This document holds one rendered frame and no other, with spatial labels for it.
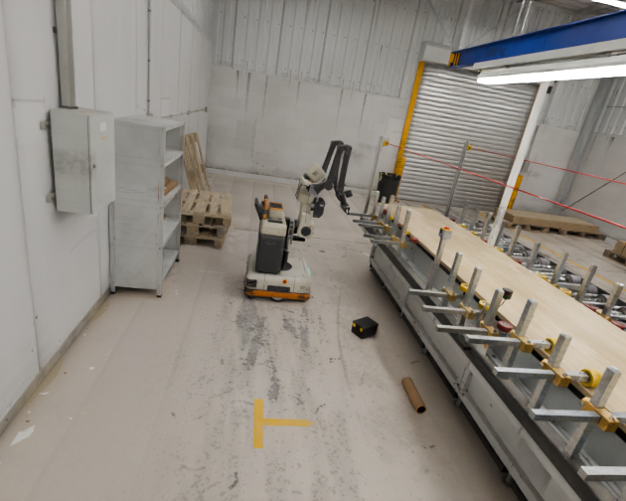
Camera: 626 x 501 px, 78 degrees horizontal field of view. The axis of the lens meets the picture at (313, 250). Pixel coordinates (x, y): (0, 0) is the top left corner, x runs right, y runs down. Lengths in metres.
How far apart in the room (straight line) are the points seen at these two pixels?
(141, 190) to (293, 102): 6.64
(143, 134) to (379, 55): 7.47
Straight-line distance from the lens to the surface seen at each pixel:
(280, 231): 3.70
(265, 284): 3.87
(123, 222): 3.73
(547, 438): 2.18
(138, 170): 3.58
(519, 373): 2.00
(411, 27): 10.49
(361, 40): 10.09
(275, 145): 9.81
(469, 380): 3.12
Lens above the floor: 1.89
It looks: 20 degrees down
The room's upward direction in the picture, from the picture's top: 10 degrees clockwise
